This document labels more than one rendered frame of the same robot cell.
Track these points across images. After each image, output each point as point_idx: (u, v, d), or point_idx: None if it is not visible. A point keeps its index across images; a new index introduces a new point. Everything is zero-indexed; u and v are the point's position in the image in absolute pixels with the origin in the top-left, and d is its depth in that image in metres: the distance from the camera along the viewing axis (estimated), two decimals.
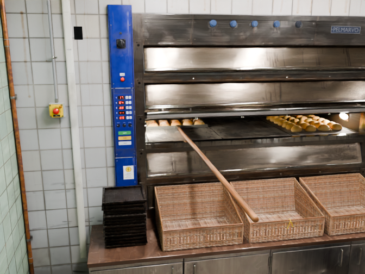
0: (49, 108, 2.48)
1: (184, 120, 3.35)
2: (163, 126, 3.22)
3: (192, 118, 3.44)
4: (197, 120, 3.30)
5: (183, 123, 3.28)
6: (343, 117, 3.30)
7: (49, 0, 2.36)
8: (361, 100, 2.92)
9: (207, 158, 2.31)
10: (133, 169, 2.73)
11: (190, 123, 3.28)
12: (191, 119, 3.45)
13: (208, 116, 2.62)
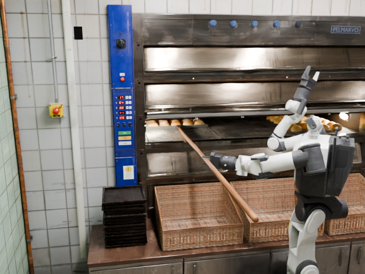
0: (49, 108, 2.48)
1: (184, 120, 3.35)
2: (163, 126, 3.22)
3: (192, 118, 3.44)
4: (197, 120, 3.30)
5: (183, 123, 3.28)
6: (343, 117, 3.30)
7: (49, 0, 2.36)
8: (361, 100, 2.92)
9: (207, 158, 2.31)
10: (133, 169, 2.73)
11: (190, 123, 3.28)
12: (191, 119, 3.45)
13: (208, 116, 2.62)
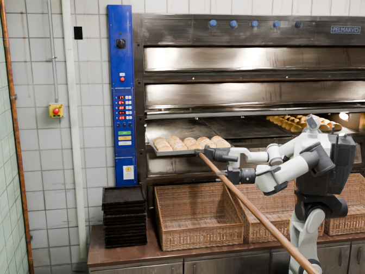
0: (49, 108, 2.48)
1: (205, 141, 2.62)
2: (178, 150, 2.48)
3: (213, 138, 2.72)
4: (221, 142, 2.58)
5: (204, 146, 2.55)
6: (343, 117, 3.30)
7: (49, 0, 2.36)
8: (361, 100, 2.92)
9: (259, 211, 1.59)
10: (133, 169, 2.73)
11: (213, 145, 2.56)
12: (212, 139, 2.72)
13: (208, 116, 2.62)
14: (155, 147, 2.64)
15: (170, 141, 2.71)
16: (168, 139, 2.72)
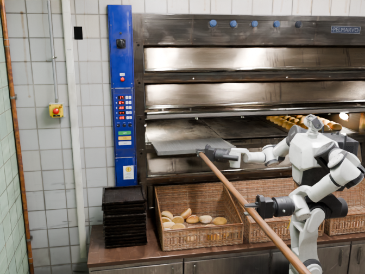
0: (49, 108, 2.48)
1: (203, 223, 2.77)
2: (180, 150, 2.48)
3: None
4: (224, 236, 2.54)
5: None
6: (343, 117, 3.30)
7: (49, 0, 2.36)
8: (361, 100, 2.92)
9: (255, 210, 1.58)
10: (133, 169, 2.73)
11: None
12: None
13: (208, 116, 2.62)
14: None
15: (192, 238, 2.50)
16: (190, 238, 2.50)
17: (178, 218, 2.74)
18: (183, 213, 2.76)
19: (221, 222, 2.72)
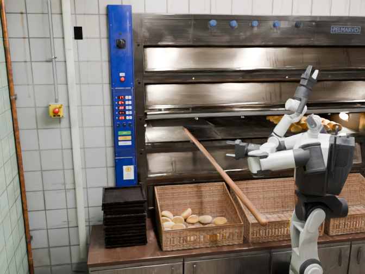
0: (49, 108, 2.48)
1: (203, 223, 2.77)
2: (169, 126, 3.19)
3: None
4: (224, 236, 2.54)
5: None
6: (343, 117, 3.30)
7: (49, 0, 2.36)
8: (361, 100, 2.92)
9: (214, 160, 2.28)
10: (133, 169, 2.73)
11: None
12: None
13: (208, 116, 2.62)
14: None
15: (192, 238, 2.50)
16: (190, 238, 2.50)
17: (178, 218, 2.74)
18: (183, 213, 2.76)
19: (221, 222, 2.72)
